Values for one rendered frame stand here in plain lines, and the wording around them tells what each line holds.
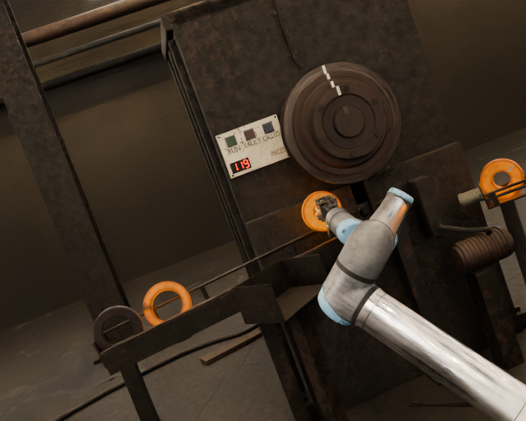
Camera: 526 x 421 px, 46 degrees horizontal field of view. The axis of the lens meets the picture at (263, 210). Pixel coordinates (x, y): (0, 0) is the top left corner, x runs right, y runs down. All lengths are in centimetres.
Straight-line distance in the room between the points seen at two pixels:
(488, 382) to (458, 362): 8
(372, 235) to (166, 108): 703
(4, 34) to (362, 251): 397
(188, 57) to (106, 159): 601
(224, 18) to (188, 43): 17
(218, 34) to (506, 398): 171
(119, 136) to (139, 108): 46
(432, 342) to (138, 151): 716
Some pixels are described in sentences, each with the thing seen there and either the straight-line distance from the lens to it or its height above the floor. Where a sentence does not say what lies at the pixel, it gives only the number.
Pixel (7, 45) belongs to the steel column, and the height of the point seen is 245.
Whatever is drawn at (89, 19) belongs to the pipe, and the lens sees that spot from 800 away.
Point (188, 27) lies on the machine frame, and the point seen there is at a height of 167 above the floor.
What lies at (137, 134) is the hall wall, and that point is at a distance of 850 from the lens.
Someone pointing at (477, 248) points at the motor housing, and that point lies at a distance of 252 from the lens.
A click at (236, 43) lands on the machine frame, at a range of 260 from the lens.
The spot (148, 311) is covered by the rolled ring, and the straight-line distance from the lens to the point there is 248.
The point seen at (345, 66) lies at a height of 132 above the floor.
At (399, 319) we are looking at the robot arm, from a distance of 161.
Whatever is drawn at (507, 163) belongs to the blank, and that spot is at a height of 76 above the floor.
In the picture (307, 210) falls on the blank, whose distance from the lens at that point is 243.
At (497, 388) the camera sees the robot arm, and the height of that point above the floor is 44.
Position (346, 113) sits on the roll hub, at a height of 115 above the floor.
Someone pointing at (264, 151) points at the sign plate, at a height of 112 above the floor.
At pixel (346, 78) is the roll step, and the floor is 127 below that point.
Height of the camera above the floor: 117
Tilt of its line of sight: 6 degrees down
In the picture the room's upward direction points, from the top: 20 degrees counter-clockwise
